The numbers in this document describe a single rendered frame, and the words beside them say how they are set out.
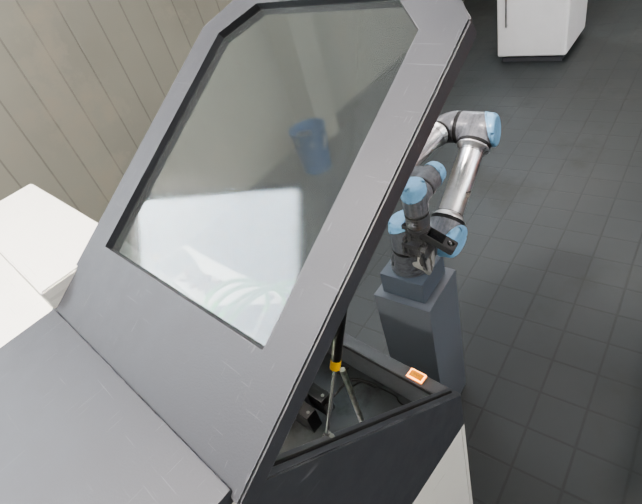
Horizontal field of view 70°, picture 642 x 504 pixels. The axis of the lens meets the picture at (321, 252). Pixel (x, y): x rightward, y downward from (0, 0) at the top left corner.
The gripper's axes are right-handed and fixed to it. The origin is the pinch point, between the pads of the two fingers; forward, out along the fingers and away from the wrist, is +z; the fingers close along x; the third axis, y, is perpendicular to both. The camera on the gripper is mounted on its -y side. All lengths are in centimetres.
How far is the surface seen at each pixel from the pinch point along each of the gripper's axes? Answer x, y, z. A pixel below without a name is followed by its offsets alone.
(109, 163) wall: -30, 259, 10
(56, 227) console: 66, 77, -53
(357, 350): 33.6, 10.2, 7.2
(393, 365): 33.7, -2.8, 7.2
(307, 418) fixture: 61, 9, 4
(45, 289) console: 82, 52, -53
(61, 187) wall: 6, 259, 6
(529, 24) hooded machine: -412, 93, 65
